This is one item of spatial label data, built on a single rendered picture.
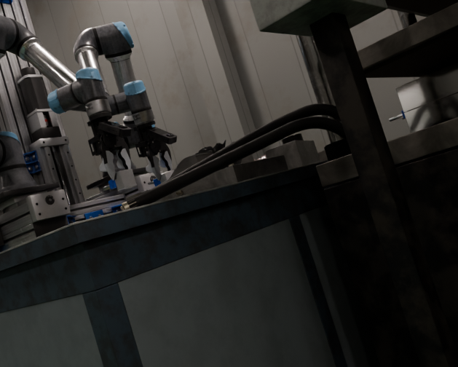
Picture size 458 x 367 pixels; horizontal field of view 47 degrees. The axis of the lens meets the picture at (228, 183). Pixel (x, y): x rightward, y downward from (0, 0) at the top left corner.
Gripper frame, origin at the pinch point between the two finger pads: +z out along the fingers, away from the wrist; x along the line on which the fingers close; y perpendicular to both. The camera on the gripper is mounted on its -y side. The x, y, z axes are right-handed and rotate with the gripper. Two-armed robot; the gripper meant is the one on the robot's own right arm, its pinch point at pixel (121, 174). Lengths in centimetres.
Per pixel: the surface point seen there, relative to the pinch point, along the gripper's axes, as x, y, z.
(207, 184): -10.0, -24.2, 11.5
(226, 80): -242, 136, -84
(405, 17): -97, -65, -28
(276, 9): 14, -78, -14
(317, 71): -22, -64, -7
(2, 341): 50, -3, 34
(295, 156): -53, -29, 9
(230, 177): -10.0, -33.7, 11.9
